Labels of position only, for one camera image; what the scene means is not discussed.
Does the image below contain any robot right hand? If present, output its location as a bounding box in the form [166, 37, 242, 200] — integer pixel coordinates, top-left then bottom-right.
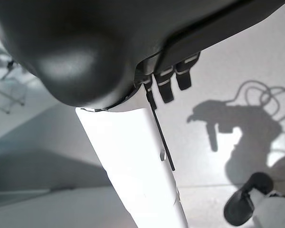
[0, 0, 285, 228]

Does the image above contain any metal frame rack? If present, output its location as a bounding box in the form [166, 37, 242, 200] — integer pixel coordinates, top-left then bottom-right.
[0, 30, 38, 114]

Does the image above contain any silver robot right leg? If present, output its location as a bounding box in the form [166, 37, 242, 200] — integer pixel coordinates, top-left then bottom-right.
[224, 172, 285, 228]

